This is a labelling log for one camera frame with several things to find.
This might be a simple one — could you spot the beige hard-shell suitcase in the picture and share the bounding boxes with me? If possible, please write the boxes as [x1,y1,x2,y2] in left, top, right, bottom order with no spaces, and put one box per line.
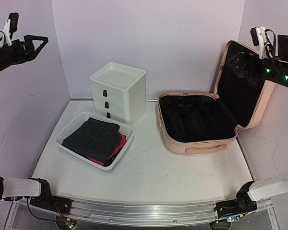
[156,40,276,155]

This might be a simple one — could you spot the white tall plastic bin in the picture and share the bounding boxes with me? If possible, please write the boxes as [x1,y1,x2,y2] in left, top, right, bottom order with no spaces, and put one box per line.
[89,62,146,126]

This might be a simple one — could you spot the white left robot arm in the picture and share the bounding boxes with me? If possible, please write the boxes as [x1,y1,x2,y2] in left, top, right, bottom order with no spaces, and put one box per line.
[0,35,72,214]

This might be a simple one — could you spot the black clothes stack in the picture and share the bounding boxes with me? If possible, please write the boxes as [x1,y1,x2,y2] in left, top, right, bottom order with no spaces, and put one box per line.
[103,154,118,167]

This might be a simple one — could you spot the red garment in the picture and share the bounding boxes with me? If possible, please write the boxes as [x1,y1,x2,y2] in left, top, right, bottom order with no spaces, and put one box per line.
[85,132,127,166]

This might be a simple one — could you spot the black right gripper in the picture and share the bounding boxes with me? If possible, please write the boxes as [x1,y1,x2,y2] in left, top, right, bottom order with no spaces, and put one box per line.
[228,52,288,89]

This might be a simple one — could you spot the aluminium front rail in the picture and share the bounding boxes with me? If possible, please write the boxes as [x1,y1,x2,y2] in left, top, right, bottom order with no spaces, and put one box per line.
[13,181,274,222]

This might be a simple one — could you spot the grey dotted garment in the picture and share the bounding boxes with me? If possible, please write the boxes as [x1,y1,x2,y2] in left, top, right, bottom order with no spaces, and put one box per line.
[62,118,121,162]

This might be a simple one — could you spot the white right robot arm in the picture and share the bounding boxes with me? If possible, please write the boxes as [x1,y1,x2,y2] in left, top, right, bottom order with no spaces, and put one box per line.
[214,41,288,222]

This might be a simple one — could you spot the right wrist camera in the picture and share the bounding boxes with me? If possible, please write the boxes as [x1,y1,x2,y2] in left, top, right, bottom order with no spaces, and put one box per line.
[250,26,273,59]

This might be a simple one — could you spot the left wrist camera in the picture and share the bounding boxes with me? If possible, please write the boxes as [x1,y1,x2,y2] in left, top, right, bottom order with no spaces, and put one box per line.
[2,12,19,46]

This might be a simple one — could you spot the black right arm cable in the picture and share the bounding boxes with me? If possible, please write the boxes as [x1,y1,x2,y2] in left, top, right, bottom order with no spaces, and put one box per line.
[264,29,283,75]

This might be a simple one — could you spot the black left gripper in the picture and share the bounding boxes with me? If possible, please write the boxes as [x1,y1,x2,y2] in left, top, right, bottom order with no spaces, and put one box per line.
[0,33,48,76]

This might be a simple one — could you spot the white perforated plastic basket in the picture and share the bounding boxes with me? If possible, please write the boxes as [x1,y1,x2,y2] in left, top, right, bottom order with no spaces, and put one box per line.
[55,111,135,173]

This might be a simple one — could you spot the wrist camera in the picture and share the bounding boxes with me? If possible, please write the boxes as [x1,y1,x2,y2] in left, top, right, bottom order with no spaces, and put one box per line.
[250,26,273,59]
[2,12,19,46]

